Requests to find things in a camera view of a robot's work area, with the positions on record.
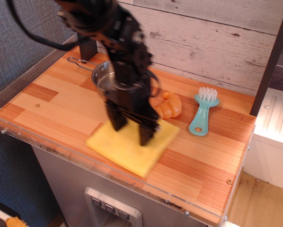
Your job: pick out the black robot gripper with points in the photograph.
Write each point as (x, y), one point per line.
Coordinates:
(132, 103)

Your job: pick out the yellow towel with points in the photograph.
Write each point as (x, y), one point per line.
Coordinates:
(123, 147)

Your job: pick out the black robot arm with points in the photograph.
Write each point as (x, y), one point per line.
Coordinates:
(120, 33)

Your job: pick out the orange toy croissant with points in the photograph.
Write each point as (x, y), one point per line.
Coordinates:
(171, 107)

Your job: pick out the small steel saucepan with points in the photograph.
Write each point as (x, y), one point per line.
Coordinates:
(102, 75)

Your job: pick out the teal dish brush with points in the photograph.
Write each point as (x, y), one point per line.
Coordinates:
(206, 98)

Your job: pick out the grey cabinet with dispenser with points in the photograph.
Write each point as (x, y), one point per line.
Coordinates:
(88, 197)

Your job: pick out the clear acrylic edge guard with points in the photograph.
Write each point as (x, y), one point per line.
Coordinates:
(193, 173)

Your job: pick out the orange object bottom left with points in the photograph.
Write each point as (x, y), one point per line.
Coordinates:
(15, 222)

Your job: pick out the dark left shelf post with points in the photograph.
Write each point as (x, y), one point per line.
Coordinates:
(87, 46)

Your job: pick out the dark shelf post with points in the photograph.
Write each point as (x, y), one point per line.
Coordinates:
(87, 46)
(269, 70)

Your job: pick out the dark right shelf post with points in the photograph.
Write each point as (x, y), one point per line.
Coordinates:
(269, 70)

